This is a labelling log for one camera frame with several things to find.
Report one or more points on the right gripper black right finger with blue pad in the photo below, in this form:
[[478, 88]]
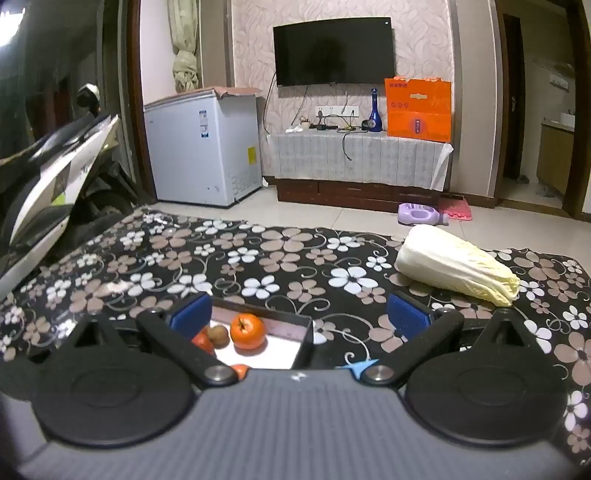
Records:
[[428, 333]]

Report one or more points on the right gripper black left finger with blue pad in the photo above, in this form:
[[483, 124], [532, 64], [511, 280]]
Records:
[[170, 335]]

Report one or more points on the red tomato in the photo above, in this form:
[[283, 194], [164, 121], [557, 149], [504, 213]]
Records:
[[202, 341]]

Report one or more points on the brown kiwi fruit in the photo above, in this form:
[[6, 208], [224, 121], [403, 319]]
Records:
[[218, 336]]

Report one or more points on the large orange fruit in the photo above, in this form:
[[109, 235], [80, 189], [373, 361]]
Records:
[[247, 331]]

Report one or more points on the small yellow orange fruit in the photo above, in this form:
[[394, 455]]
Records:
[[240, 370]]

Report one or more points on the napa cabbage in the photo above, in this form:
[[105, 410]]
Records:
[[440, 259]]

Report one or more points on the floral black tablecloth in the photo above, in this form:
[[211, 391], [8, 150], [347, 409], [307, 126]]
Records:
[[340, 279]]

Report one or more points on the black white fruit box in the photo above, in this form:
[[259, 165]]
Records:
[[288, 343]]

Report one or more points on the purple plastic toy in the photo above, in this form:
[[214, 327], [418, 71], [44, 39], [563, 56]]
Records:
[[411, 214]]

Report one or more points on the pink floor mat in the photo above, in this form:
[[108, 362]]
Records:
[[456, 208]]

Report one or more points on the wooden tv cabinet with cloth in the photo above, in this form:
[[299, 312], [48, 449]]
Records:
[[371, 171]]

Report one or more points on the white chest freezer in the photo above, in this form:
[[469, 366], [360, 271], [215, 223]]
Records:
[[203, 146]]

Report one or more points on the white black scooter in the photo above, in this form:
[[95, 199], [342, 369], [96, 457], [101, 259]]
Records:
[[62, 191]]

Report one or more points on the blue glass bottle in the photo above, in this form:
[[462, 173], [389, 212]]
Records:
[[375, 123]]

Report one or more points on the orange gift bag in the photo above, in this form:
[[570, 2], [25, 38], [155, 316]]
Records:
[[419, 109]]

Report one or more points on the green tied curtain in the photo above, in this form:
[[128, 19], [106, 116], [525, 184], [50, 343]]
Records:
[[183, 24]]

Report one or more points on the black wall television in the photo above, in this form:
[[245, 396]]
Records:
[[335, 51]]

